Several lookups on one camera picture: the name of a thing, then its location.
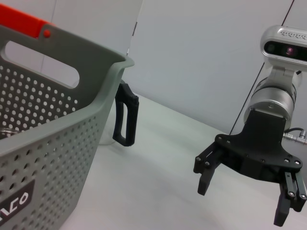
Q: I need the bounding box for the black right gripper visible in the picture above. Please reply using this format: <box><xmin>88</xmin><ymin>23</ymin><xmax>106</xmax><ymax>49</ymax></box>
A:
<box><xmin>193</xmin><ymin>107</ymin><xmax>307</xmax><ymax>226</ymax></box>

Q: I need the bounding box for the glass teacup with black handle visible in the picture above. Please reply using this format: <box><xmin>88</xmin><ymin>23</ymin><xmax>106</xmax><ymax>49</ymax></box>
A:
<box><xmin>0</xmin><ymin>128</ymin><xmax>20</xmax><ymax>142</ymax></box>

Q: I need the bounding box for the grey-green perforated storage bin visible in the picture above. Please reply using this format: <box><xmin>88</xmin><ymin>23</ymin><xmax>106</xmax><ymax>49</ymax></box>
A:
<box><xmin>0</xmin><ymin>23</ymin><xmax>135</xmax><ymax>230</ymax></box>

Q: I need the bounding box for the right gripper cable with connectors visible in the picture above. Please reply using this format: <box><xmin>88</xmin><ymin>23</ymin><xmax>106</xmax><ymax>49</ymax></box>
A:
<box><xmin>283</xmin><ymin>127</ymin><xmax>307</xmax><ymax>146</ymax></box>

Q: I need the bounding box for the glass pitcher with black handle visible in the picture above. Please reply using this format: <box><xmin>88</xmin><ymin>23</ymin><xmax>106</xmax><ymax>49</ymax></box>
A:
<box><xmin>98</xmin><ymin>80</ymin><xmax>140</xmax><ymax>147</ymax></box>

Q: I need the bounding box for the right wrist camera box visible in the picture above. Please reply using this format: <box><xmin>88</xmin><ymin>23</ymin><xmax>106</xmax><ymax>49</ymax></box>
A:
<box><xmin>260</xmin><ymin>24</ymin><xmax>307</xmax><ymax>67</ymax></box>

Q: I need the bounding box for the orange basket handle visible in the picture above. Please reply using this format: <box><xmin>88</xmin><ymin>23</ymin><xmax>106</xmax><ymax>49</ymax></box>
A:
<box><xmin>0</xmin><ymin>4</ymin><xmax>56</xmax><ymax>39</ymax></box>

